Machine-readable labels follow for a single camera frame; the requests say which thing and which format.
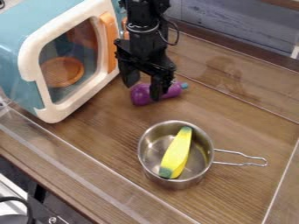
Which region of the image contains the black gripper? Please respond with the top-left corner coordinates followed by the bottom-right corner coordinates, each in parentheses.
top-left (115, 24), bottom-right (177, 102)

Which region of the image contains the purple toy eggplant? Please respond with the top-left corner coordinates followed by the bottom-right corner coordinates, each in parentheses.
top-left (131, 81), bottom-right (189, 106)

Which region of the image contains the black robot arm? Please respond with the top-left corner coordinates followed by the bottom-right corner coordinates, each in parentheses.
top-left (115, 0), bottom-right (178, 101)

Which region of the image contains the orange microwave turntable plate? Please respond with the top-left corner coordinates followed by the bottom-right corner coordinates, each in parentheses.
top-left (42, 57), bottom-right (84, 88)

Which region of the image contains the blue toy microwave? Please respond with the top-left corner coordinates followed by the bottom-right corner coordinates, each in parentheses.
top-left (0, 0), bottom-right (127, 123)

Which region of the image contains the yellow toy corn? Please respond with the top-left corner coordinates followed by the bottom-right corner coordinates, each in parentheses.
top-left (159, 126), bottom-right (193, 179)

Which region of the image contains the black device at lower left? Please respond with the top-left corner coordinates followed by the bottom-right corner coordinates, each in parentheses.
top-left (0, 196), bottom-right (86, 224)

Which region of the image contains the silver pot with wire handle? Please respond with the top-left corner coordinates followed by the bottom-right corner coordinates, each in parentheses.
top-left (138, 120), bottom-right (267, 190)

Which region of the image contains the black cable loop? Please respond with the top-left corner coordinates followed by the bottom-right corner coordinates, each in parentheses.
top-left (157, 18), bottom-right (182, 46)

